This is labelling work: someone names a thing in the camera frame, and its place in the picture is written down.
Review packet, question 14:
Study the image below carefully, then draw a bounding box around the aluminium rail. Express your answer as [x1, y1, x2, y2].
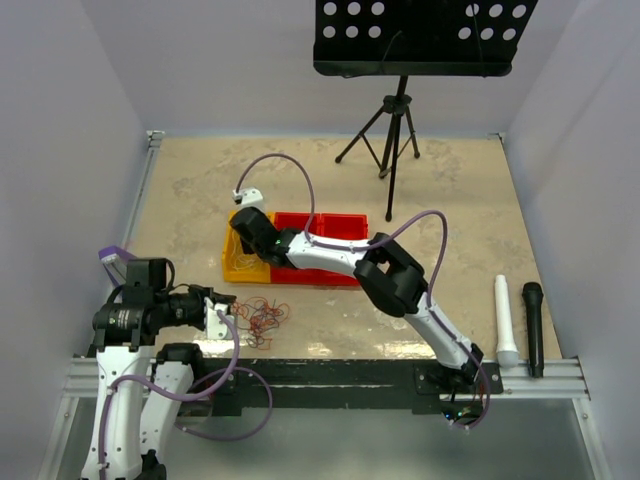
[105, 130, 166, 303]
[63, 358, 591, 399]

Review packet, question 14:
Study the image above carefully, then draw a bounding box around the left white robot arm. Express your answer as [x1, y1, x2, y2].
[80, 258, 239, 479]

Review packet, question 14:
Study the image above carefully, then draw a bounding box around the coloured wire bundle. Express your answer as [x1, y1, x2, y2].
[229, 296, 292, 350]

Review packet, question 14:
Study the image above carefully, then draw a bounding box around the purple holder block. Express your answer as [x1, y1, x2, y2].
[98, 245, 136, 288]

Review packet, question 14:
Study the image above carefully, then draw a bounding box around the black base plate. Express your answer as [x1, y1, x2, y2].
[184, 357, 505, 417]

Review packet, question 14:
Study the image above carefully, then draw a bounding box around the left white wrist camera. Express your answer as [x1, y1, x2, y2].
[204, 297, 235, 341]

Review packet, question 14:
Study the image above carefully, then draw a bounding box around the yellow plastic bin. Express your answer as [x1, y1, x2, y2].
[221, 225, 271, 284]

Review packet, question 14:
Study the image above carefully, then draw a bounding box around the red double compartment bin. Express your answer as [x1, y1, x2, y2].
[270, 212, 369, 287]

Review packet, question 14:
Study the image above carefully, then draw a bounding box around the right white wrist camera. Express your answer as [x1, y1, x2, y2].
[232, 187, 266, 213]

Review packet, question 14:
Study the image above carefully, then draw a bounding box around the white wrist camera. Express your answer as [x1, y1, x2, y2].
[232, 187, 266, 213]
[204, 297, 235, 341]

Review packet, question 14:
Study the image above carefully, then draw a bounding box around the black cylinder post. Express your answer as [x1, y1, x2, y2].
[522, 282, 544, 379]

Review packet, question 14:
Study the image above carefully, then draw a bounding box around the aluminium front rail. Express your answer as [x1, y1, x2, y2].
[63, 358, 591, 399]

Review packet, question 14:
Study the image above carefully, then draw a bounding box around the aluminium left rail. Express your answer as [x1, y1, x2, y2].
[105, 130, 166, 303]

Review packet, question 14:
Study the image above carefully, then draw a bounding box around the white wire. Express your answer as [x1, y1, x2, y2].
[228, 234, 261, 274]

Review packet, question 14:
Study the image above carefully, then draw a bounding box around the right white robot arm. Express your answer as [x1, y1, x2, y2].
[229, 207, 488, 393]

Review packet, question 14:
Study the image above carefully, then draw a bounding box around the black music stand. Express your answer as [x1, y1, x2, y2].
[312, 0, 541, 224]

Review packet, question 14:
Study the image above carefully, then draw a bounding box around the white cylinder post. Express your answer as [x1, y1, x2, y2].
[494, 274, 519, 369]

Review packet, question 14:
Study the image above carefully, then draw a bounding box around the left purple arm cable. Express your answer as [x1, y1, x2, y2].
[99, 314, 275, 479]

